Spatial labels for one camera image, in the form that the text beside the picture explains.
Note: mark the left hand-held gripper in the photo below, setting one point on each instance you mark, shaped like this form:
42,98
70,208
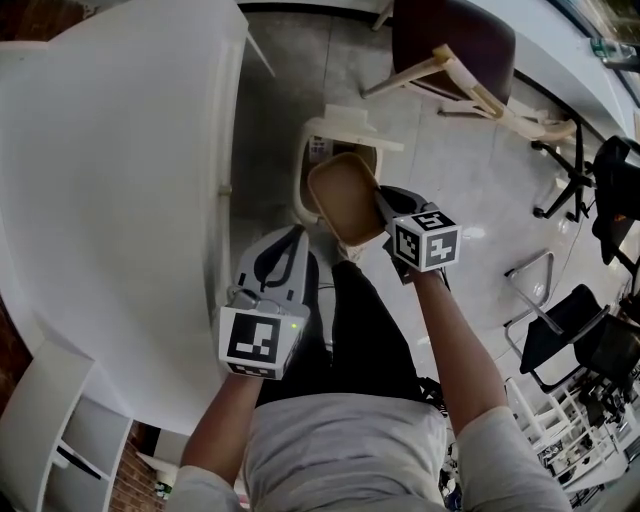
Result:
250,340

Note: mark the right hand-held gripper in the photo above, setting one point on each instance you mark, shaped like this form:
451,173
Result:
425,240

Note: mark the brown cardboard tray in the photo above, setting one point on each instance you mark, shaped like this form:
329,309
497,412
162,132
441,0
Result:
345,200

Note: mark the white trash bin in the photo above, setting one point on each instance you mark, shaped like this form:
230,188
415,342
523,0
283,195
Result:
345,117

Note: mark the person's right forearm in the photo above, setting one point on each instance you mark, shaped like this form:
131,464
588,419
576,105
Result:
460,360

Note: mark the person's left forearm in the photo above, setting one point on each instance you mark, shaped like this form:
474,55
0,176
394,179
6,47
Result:
225,430

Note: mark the person's right shoe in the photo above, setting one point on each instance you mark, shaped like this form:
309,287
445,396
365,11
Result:
352,252

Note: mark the person's black trousers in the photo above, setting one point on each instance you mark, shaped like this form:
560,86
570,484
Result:
360,340

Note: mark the wooden chair with dark seat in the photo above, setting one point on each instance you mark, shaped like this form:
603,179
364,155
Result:
450,40

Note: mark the white desk with hutch shelves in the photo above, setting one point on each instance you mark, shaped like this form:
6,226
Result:
125,175

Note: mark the person's grey sweatshirt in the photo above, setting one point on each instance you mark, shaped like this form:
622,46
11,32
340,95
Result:
350,450

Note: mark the white window counter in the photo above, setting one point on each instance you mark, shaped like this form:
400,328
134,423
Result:
550,60

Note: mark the black office chair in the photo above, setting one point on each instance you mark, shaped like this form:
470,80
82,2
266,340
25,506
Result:
615,170

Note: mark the clear water bottle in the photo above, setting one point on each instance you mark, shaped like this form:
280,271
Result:
610,50

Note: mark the white metal rack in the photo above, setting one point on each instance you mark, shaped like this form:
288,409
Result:
565,425

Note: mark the black framed window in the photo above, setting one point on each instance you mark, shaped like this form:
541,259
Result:
615,20

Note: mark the black chrome-frame chair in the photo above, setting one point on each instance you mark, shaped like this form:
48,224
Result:
560,330

